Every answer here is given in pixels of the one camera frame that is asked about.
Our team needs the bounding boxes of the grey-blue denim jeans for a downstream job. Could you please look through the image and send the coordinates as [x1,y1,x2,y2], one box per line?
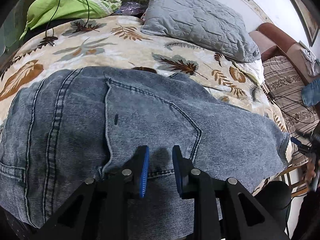
[1,67,289,239]

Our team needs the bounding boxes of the person's right hand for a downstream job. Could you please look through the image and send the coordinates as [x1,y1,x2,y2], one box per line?
[304,153,319,192]

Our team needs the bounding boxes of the blue denim garment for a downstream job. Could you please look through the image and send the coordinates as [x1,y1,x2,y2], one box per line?
[301,78,320,107]

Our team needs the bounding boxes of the black power adapter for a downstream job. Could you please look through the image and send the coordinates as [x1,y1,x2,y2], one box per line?
[267,92,275,100]

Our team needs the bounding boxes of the striped brown floral cushion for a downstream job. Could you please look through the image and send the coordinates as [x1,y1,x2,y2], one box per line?
[262,55,320,165]

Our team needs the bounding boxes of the cream floral pillow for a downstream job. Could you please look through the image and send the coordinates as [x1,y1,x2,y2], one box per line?
[236,59,265,85]

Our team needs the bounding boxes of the brown padded headboard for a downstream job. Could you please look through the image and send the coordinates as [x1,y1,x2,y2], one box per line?
[249,23,313,85]

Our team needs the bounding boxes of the beige leaf-print blanket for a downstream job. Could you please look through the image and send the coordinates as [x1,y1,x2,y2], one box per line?
[0,15,293,196]

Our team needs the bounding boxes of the grey quilted pillow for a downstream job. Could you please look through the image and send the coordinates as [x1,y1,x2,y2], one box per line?
[141,0,261,63]

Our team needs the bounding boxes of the purple patterned cloth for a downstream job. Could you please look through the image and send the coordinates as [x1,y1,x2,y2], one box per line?
[113,2,148,16]

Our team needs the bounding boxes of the green patterned quilt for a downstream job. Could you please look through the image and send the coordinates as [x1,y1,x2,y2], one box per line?
[19,0,156,41]

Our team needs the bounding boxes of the black adapter cable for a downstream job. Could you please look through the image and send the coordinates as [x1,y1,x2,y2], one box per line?
[271,84,320,125]

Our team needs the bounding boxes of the thin black cable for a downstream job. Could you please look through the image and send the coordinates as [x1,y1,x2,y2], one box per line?
[44,0,91,47]

